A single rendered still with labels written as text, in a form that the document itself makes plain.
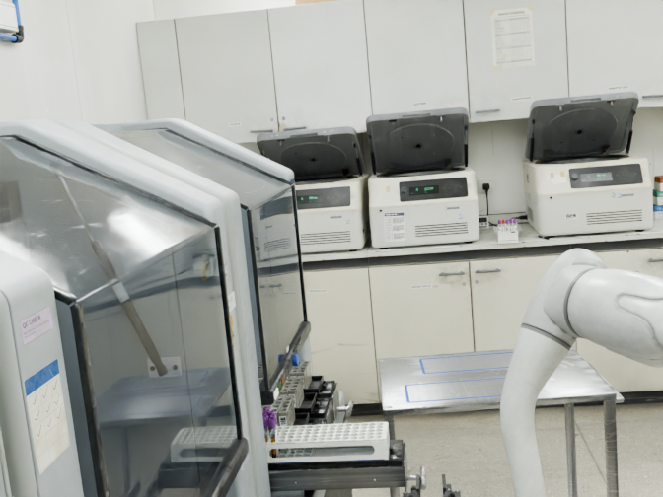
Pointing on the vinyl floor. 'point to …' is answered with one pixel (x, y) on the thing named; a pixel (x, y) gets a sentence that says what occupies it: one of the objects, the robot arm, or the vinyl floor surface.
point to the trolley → (488, 361)
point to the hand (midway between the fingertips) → (431, 486)
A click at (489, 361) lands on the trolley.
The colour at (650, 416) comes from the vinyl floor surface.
